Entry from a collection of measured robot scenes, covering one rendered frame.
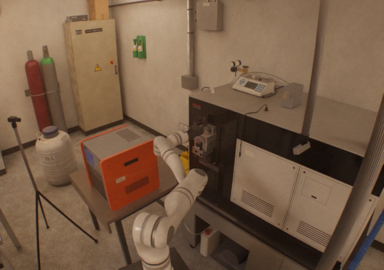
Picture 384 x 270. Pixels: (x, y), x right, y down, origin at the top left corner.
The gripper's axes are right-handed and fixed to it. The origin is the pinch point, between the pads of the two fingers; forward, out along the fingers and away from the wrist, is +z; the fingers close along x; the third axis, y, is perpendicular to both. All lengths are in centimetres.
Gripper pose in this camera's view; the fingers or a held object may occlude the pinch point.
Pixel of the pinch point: (205, 122)
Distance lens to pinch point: 149.4
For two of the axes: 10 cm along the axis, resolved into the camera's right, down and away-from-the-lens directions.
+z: 7.1, -3.0, 6.3
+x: 7.0, 3.0, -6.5
